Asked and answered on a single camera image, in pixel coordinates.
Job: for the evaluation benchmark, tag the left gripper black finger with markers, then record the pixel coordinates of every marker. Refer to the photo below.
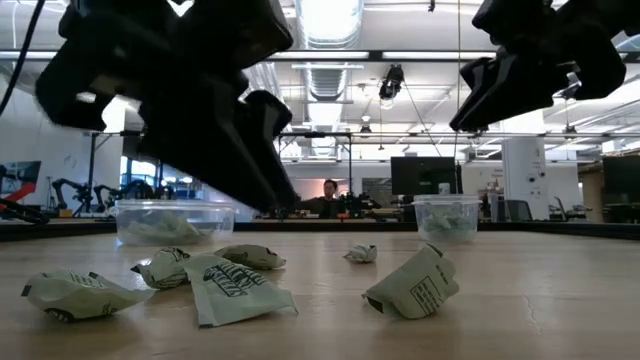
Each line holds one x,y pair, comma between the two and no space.
287,192
210,145

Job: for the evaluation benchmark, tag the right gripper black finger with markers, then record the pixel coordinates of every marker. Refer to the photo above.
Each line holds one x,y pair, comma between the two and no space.
465,117
530,85

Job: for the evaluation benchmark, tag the pale green sweetener packet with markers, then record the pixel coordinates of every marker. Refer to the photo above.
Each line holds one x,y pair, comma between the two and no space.
252,257
182,227
361,254
80,297
145,232
162,270
415,290
440,225

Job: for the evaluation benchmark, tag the green packet bold print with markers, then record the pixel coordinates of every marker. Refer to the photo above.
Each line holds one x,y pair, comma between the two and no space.
235,295

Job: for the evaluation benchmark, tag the black background robot arm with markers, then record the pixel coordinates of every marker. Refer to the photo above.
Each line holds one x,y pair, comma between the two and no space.
360,204
67,187
135,190

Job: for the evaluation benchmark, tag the seated person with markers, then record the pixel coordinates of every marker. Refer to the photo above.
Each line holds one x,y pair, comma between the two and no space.
327,205

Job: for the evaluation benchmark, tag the wide clear plastic container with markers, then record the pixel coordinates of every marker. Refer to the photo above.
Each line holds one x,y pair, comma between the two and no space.
175,207

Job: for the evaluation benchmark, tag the black monitor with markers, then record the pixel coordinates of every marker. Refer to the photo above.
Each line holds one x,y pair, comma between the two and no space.
422,175

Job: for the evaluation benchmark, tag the black hanging spotlight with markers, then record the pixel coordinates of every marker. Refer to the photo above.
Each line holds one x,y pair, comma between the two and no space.
391,82

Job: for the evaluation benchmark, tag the white column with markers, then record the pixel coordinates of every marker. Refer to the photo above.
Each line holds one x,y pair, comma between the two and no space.
525,175

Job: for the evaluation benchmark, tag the small clear plastic container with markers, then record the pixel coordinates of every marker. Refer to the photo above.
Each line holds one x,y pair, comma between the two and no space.
470,220

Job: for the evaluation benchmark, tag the dark office chair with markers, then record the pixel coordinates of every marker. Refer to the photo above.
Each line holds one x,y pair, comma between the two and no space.
519,211

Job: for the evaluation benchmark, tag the red black background gripper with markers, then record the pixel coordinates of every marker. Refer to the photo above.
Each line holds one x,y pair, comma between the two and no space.
20,192

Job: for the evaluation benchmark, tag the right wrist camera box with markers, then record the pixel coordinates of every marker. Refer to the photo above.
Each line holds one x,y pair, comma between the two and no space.
477,75

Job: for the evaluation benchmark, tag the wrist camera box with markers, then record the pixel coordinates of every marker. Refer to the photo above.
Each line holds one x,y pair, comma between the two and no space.
270,117
477,75

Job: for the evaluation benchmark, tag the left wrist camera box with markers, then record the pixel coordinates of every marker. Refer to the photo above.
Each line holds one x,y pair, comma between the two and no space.
270,117

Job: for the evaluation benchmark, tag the black background rig frame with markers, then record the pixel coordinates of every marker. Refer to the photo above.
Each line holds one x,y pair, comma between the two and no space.
325,135

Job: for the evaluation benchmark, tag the black metal table frame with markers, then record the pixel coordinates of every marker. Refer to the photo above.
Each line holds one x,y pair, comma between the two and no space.
350,226

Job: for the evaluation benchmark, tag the silver ceiling duct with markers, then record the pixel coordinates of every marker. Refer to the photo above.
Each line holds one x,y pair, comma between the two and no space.
327,82

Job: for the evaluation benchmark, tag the dark wall picture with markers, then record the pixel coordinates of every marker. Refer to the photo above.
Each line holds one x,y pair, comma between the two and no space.
20,172

